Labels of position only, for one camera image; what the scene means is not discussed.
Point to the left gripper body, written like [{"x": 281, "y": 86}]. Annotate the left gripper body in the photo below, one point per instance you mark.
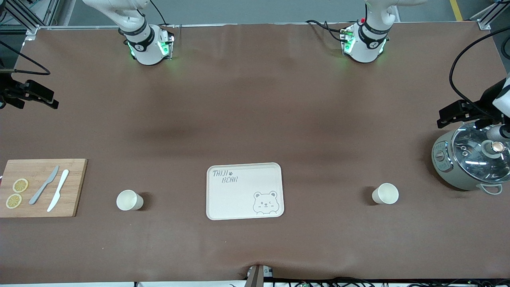
[{"x": 483, "y": 104}]

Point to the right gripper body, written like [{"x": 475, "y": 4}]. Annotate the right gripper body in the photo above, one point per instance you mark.
[{"x": 7, "y": 88}]

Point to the white IKEA cup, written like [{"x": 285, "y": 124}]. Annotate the white IKEA cup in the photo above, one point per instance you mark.
[
  {"x": 386, "y": 194},
  {"x": 128, "y": 200}
]

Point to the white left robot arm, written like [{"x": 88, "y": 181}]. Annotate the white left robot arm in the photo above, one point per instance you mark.
[{"x": 364, "y": 50}]

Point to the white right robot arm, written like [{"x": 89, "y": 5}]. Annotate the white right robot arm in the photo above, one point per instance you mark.
[{"x": 145, "y": 50}]

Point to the cream tray with bear print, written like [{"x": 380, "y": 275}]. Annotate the cream tray with bear print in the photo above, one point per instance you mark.
[{"x": 239, "y": 199}]

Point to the glass pot lid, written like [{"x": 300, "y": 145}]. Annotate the glass pot lid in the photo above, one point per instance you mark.
[{"x": 474, "y": 159}]

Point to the pale green electric pot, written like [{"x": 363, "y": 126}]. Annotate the pale green electric pot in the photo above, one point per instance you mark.
[{"x": 443, "y": 169}]

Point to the white plastic knife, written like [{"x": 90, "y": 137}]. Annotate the white plastic knife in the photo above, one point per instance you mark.
[{"x": 59, "y": 187}]

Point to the lemon slice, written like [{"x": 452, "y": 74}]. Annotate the lemon slice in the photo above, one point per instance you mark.
[
  {"x": 20, "y": 185},
  {"x": 14, "y": 201}
]

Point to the bamboo cutting board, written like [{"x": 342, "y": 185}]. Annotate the bamboo cutting board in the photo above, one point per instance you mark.
[{"x": 73, "y": 187}]

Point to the grey plastic knife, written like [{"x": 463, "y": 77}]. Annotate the grey plastic knife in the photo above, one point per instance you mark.
[{"x": 40, "y": 191}]

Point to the aluminium frame profile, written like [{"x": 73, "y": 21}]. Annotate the aluminium frame profile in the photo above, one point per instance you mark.
[
  {"x": 484, "y": 18},
  {"x": 28, "y": 18}
]

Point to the metal table edge bracket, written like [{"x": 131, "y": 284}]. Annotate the metal table edge bracket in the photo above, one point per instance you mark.
[{"x": 257, "y": 277}]

